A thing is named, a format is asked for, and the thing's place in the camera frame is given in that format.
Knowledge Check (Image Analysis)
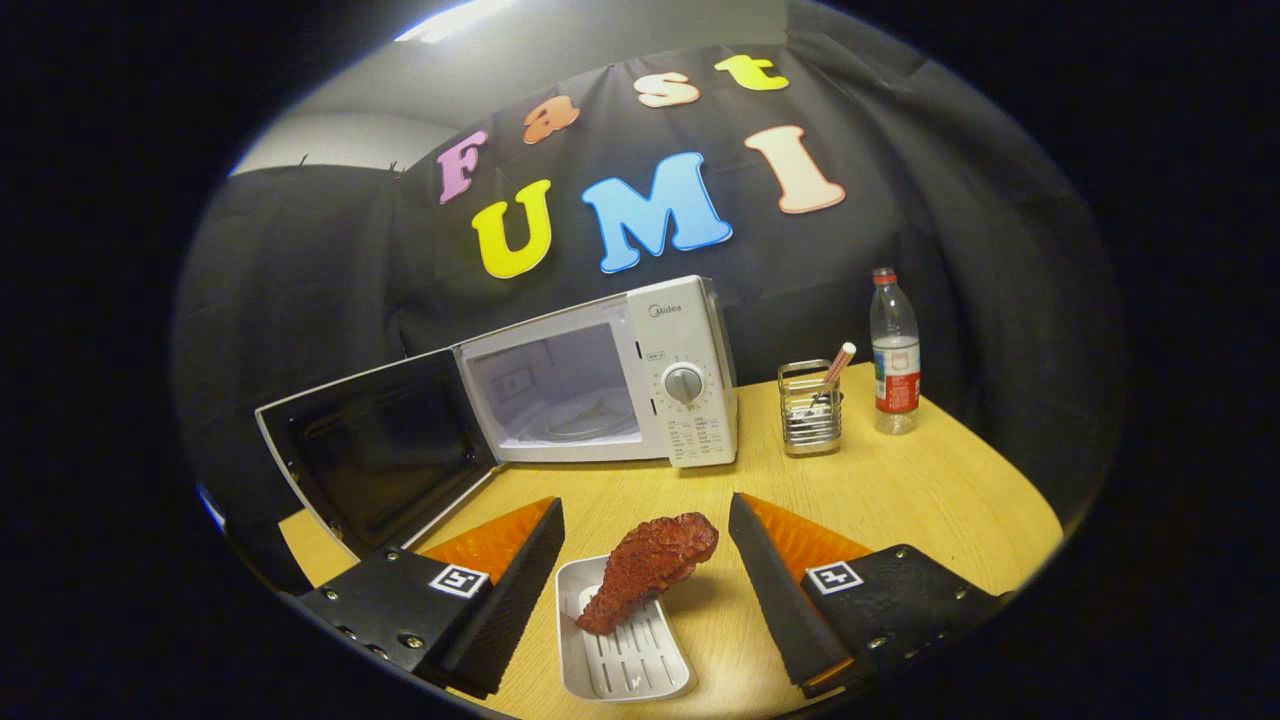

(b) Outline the black backdrop cloth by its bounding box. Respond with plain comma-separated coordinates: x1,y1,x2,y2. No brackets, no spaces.
170,0,1126,591

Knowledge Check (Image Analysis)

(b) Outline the white toaster oven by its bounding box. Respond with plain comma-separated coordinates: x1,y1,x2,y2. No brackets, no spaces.
254,275,740,561

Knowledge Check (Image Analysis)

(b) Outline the metal wire holder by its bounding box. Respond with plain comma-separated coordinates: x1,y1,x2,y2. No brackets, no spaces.
777,359,844,458

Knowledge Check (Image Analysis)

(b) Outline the small white ribbed tray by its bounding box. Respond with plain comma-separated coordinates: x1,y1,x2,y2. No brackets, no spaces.
555,555,698,703

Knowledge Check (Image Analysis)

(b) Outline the clear plastic bottle red label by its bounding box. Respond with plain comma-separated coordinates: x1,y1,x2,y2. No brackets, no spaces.
869,267,921,436

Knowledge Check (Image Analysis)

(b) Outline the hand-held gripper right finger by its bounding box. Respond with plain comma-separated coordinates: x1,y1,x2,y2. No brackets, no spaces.
728,491,1006,699

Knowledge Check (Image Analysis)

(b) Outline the brown fried chicken drumstick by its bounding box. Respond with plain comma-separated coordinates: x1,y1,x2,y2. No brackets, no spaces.
575,512,720,636

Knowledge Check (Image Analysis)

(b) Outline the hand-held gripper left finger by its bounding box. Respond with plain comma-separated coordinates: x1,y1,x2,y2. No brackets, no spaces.
290,496,567,701

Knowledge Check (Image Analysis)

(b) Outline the glass turntable plate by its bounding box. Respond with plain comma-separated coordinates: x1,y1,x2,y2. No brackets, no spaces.
530,398,643,443

